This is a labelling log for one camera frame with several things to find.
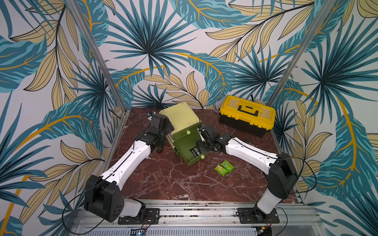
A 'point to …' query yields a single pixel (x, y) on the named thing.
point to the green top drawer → (186, 132)
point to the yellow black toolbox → (251, 117)
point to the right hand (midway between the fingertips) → (201, 144)
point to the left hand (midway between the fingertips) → (166, 127)
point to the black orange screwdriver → (159, 150)
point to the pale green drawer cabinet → (182, 117)
